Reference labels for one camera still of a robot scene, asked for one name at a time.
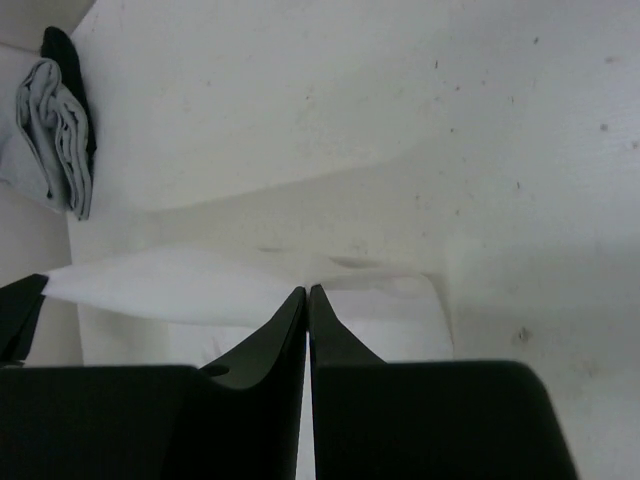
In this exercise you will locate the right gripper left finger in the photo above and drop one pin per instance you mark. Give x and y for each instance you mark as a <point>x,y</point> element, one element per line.
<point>236,418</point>

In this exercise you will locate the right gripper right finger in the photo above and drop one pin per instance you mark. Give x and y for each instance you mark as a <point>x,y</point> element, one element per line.
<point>434,420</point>

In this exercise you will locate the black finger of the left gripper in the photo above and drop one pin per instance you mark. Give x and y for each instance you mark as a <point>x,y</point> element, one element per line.
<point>21,303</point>

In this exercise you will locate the white tank top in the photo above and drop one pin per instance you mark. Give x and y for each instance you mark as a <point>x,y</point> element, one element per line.
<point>394,311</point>

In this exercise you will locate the folded grey tank tops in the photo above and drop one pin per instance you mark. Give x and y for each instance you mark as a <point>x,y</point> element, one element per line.
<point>44,141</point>

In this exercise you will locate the black folded garment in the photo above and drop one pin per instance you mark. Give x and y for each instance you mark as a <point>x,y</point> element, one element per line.
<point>57,46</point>

